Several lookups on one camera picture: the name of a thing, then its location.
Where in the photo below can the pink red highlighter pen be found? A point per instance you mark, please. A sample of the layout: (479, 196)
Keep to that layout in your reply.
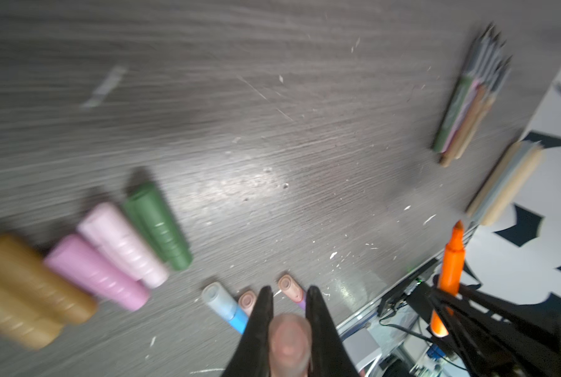
(247, 302)

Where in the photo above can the orange highlighter pen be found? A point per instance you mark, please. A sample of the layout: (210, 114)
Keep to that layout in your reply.
(453, 261)

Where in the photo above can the gold tan pen cap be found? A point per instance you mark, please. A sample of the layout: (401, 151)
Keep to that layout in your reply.
(23, 272)

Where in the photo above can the brown pen with pink cap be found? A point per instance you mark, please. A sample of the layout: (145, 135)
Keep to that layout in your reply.
(470, 92)

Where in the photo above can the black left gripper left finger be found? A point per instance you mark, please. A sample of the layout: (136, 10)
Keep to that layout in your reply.
(251, 357)

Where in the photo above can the beige foam block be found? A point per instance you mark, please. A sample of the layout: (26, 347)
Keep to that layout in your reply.
(513, 170)

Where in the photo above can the gold tan capped pen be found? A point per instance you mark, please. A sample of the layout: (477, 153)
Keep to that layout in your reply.
(488, 68)

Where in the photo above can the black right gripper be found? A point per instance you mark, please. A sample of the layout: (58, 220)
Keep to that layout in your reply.
(492, 336)

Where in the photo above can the pink fountain pen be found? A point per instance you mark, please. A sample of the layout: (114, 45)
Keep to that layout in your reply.
(465, 86)

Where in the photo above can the blue highlighter pen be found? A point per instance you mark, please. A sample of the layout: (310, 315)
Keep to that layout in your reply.
(216, 297)

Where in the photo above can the purple highlighter pen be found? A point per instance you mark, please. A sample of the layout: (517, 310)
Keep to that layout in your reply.
(292, 290)

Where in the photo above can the green fountain pen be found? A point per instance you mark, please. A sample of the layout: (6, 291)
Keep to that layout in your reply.
(443, 129)

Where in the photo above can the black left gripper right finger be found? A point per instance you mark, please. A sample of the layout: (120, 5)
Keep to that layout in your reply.
(328, 355)

